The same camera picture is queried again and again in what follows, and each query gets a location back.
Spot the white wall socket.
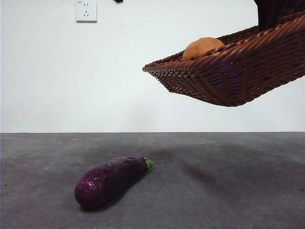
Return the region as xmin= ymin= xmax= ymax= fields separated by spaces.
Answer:
xmin=76 ymin=0 xmax=98 ymax=23

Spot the brown woven wicker basket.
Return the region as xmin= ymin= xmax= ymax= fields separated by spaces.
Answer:
xmin=142 ymin=10 xmax=305 ymax=107

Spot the purple eggplant with green stem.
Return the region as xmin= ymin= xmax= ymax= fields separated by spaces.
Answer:
xmin=74 ymin=156 xmax=154 ymax=211

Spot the brown potato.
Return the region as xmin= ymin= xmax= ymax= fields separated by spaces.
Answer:
xmin=182 ymin=37 xmax=226 ymax=61

